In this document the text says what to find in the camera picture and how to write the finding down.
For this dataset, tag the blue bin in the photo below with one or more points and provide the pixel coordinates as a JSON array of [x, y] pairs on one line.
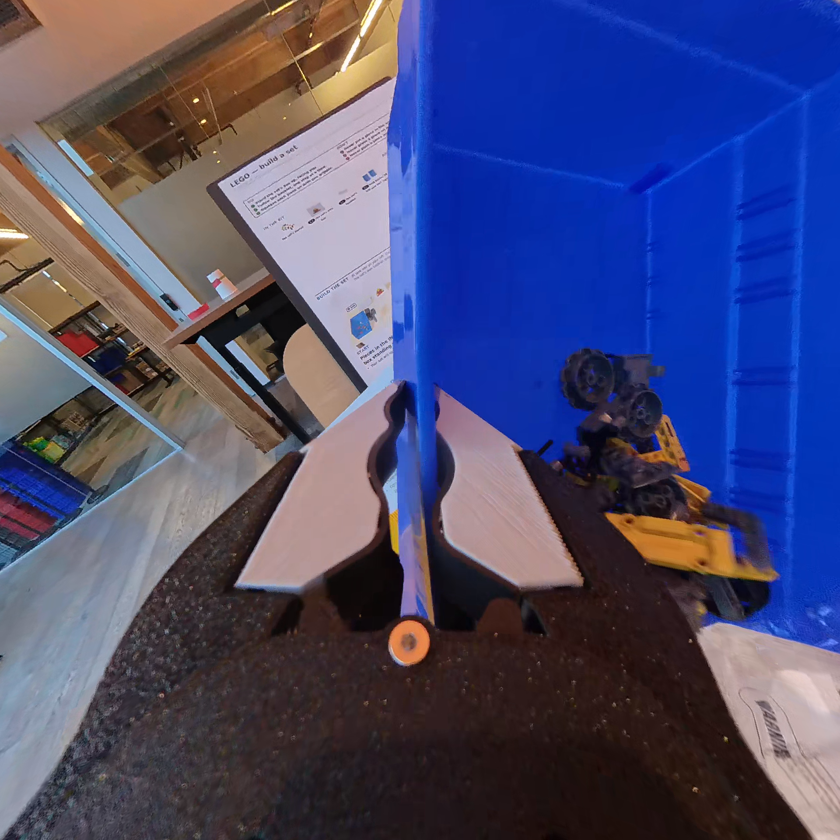
[[525, 263]]

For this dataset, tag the large clear labelled bag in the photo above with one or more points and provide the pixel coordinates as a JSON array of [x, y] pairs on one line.
[[788, 709]]

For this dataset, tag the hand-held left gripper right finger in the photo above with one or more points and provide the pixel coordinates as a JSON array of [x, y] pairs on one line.
[[505, 512]]

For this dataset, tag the storage shelf with bins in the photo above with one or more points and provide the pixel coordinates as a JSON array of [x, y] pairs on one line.
[[40, 492]]

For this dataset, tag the dark wooden table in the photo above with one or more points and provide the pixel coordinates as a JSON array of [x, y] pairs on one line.
[[230, 309]]

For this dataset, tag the pile of dark parts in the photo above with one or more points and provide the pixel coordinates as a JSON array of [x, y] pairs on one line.
[[656, 486]]

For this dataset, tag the small red white box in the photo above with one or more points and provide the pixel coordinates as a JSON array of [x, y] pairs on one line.
[[222, 284]]

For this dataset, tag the wooden pillar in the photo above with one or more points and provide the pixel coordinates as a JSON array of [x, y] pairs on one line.
[[118, 282]]

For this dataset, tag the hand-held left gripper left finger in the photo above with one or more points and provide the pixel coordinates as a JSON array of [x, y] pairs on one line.
[[322, 512]]

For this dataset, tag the round wooden chair back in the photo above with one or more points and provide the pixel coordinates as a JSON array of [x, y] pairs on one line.
[[319, 374]]

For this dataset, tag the white instruction sign board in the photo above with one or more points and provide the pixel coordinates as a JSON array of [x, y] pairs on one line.
[[328, 223]]

